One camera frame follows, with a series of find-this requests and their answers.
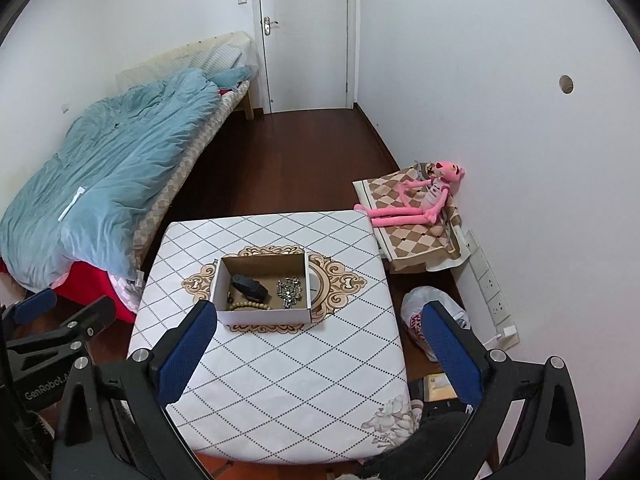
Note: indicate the black wristband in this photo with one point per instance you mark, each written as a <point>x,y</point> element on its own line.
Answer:
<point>247,286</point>

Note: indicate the white door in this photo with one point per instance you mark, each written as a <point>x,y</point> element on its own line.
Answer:
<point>305,35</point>

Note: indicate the beige checked bed sheet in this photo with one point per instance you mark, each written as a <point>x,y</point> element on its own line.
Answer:
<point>170,195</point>

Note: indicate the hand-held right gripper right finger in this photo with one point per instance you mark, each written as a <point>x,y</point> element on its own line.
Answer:
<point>450,355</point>

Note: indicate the striped pillow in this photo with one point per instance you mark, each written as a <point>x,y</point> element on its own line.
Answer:
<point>225,57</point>

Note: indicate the cardboard box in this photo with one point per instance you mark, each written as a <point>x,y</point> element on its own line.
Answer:
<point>260,316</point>

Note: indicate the light blue duvet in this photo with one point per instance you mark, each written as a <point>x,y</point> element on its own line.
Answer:
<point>110,170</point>

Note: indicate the white plug charger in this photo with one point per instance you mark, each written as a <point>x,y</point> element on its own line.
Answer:
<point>509,336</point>

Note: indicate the pink plush toy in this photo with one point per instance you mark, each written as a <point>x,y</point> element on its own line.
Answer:
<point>435,190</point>

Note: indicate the brown checked cushion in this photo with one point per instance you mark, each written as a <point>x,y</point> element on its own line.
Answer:
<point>415,245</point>

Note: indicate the white wall socket strip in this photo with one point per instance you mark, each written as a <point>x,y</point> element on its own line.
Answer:
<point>492,290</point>

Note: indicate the white plastic bag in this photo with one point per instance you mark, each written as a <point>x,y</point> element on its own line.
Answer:
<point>415,320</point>

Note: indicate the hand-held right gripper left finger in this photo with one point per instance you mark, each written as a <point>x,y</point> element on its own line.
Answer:
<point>186,355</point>

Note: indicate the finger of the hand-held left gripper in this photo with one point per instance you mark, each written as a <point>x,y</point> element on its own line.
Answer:
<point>80,325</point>
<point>35,306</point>

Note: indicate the table with diamond patterned cloth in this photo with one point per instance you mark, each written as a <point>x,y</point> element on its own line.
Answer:
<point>280,370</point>

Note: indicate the bed with red sheet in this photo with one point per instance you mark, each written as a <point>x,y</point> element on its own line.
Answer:
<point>95,285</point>

